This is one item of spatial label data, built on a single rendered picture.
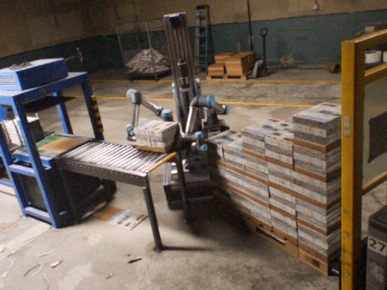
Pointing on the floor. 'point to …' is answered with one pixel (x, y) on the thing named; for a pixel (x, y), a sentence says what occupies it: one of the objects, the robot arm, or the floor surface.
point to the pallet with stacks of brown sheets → (232, 66)
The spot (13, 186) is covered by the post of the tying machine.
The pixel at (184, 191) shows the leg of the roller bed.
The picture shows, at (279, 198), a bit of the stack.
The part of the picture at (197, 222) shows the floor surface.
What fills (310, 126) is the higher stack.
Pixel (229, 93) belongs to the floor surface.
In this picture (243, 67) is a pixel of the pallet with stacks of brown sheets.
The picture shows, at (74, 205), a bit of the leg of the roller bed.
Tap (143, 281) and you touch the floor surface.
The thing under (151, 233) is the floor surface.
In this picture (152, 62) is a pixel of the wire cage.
